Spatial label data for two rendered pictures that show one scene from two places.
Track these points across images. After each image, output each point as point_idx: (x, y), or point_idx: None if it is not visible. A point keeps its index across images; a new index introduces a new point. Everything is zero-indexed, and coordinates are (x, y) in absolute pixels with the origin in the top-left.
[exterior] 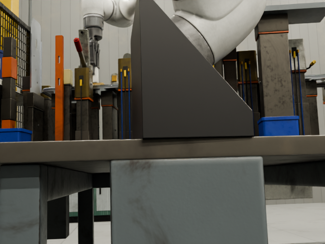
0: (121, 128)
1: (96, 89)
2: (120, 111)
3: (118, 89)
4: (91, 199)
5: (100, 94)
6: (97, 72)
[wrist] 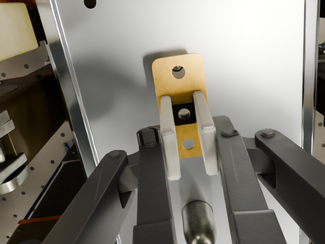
0: (61, 168)
1: (144, 120)
2: (49, 188)
3: (18, 223)
4: None
5: (257, 97)
6: (202, 154)
